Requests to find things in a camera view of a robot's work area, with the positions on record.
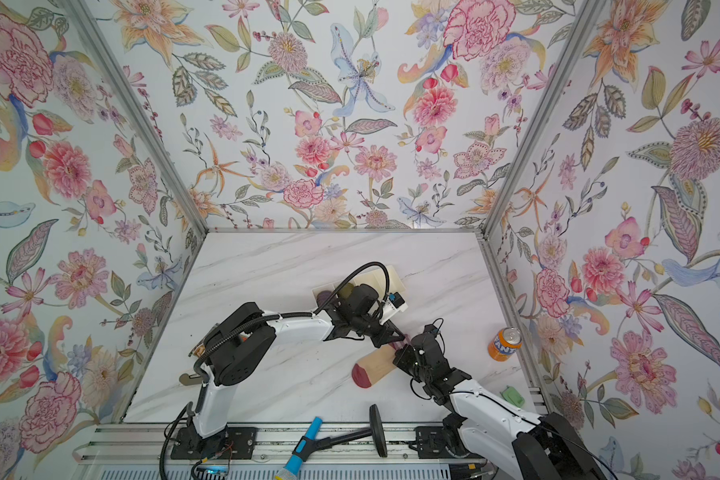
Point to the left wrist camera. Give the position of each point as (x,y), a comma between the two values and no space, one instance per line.
(396,301)

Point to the rolled purple sock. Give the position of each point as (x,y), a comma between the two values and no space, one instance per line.
(322,297)

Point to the aluminium corner post right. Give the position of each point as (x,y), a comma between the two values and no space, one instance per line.
(583,24)

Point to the aluminium corner post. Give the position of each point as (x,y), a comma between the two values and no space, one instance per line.
(91,35)
(583,24)

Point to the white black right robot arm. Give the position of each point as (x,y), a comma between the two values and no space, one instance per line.
(523,444)

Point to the aluminium corner post left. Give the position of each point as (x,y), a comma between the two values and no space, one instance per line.
(91,35)

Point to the green sponge object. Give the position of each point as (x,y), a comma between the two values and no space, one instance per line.
(511,395)

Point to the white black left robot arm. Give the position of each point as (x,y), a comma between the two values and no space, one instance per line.
(229,354)

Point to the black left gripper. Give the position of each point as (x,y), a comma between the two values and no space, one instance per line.
(383,338)

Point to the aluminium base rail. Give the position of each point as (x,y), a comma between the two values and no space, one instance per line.
(131,451)

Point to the blue handled black tool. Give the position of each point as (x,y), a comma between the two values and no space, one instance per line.
(309,443)

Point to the beige pink purple striped sock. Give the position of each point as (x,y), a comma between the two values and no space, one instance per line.
(372,368)

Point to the cream divided organizer tray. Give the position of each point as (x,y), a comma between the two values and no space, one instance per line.
(373,276)

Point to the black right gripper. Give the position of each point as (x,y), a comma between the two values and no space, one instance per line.
(402,358)

